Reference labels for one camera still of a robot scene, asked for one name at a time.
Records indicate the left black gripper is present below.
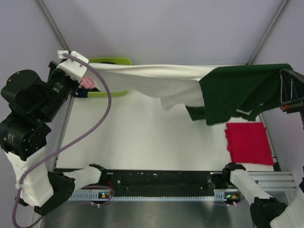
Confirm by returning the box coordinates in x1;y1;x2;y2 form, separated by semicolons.
39;58;82;120

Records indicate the white and green t-shirt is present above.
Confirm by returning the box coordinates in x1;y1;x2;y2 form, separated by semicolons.
92;63;291;125

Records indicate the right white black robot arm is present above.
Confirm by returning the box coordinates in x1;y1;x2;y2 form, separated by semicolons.
221;68;304;228

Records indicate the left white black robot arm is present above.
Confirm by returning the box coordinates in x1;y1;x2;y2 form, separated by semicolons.
0;62;108;216

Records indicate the navy blue t-shirt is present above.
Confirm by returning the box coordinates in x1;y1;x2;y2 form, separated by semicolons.
75;87;99;98

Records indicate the pink t-shirt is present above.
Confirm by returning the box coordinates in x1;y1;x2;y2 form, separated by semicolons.
79;76;96;89

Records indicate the lime green plastic basin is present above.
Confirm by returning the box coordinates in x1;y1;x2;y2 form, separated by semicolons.
89;57;132;97

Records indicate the folded red t-shirt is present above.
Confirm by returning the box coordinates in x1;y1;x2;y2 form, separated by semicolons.
225;122;274;166

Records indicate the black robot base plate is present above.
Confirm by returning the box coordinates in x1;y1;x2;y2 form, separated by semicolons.
87;170;235;195

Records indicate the grey slotted cable duct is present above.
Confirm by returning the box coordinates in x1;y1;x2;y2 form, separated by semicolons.
68;189;241;204

